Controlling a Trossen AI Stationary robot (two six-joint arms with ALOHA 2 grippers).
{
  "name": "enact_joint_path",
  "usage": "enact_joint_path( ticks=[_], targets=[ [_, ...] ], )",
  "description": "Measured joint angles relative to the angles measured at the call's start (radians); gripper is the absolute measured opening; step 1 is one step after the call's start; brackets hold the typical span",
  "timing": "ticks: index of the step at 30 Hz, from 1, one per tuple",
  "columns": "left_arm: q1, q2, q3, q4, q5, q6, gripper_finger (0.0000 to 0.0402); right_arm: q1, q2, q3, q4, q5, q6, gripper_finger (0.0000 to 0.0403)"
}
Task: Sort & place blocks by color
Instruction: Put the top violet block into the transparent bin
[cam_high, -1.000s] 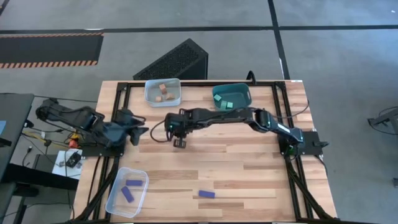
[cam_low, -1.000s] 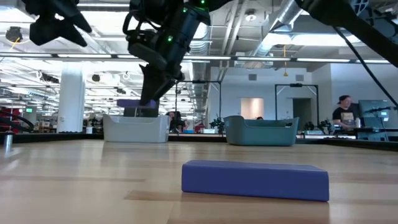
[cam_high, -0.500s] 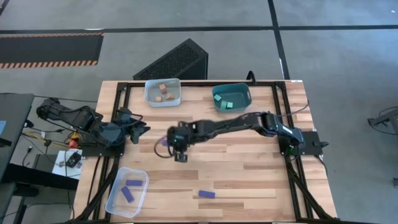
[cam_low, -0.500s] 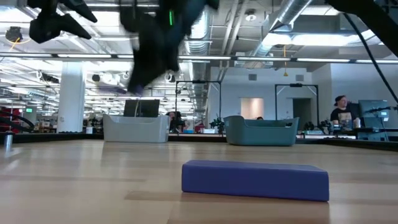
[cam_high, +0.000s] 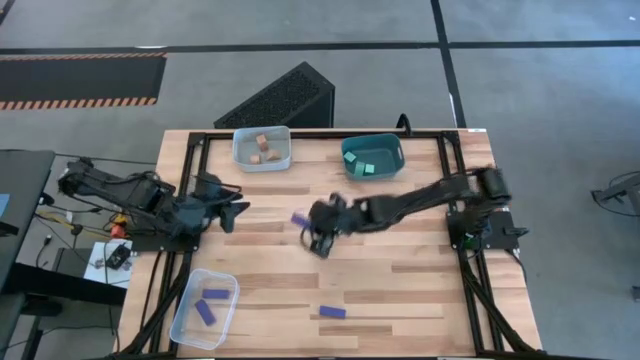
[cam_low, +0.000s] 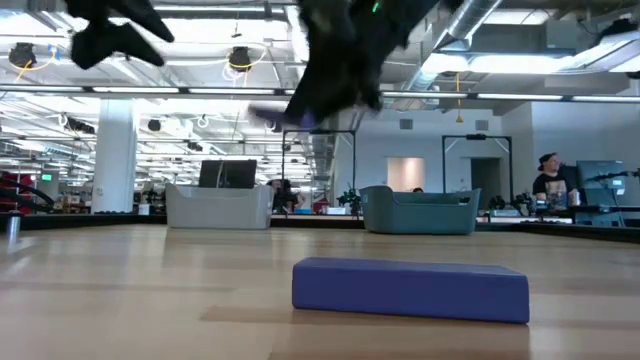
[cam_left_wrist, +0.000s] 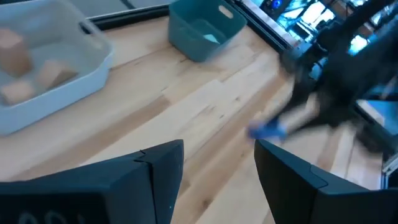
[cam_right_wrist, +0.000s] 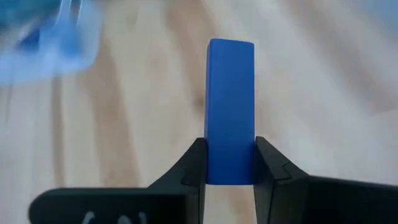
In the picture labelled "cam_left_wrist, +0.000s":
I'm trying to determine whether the blue rectangular block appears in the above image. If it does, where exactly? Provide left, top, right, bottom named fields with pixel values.
left=247, top=118, right=289, bottom=141

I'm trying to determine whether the white plastic bin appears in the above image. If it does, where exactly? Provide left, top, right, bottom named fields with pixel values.
left=0, top=0, right=114, bottom=136

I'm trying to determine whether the teal plastic bin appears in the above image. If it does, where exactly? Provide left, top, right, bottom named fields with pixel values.
left=167, top=0, right=248, bottom=63

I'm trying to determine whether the tan wooden block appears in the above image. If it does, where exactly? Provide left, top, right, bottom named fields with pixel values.
left=35, top=58, right=78, bottom=91
left=0, top=27, right=34, bottom=78
left=0, top=79, right=37, bottom=106

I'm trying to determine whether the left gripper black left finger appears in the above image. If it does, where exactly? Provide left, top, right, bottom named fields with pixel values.
left=0, top=139, right=185, bottom=224

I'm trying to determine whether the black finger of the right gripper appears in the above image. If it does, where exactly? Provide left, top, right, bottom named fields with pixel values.
left=279, top=71, right=315, bottom=119
left=289, top=114, right=343, bottom=134

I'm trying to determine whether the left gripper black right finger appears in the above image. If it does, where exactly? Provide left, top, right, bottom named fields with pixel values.
left=254, top=139, right=398, bottom=224

